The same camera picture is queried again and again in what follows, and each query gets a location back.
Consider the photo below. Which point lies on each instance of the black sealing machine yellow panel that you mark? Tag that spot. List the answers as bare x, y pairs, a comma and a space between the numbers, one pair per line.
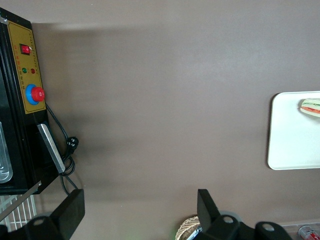
27, 75

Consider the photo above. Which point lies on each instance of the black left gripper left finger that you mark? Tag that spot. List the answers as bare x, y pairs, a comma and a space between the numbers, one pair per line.
71, 210

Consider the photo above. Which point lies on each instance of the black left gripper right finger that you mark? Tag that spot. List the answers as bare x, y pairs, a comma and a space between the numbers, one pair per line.
208, 212

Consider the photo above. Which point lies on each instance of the beige plastic tray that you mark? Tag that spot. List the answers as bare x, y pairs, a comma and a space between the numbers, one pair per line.
290, 142

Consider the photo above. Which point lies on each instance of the small triangle sandwich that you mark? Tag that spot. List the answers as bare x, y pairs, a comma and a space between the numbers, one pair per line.
311, 107

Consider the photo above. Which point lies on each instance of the oval wicker basket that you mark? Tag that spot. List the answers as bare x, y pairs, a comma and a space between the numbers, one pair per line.
186, 225

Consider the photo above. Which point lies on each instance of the red cola bottle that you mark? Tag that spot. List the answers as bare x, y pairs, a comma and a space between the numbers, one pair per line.
308, 233

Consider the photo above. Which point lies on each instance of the clear acrylic bottle rack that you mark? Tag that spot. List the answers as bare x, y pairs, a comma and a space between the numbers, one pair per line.
290, 228

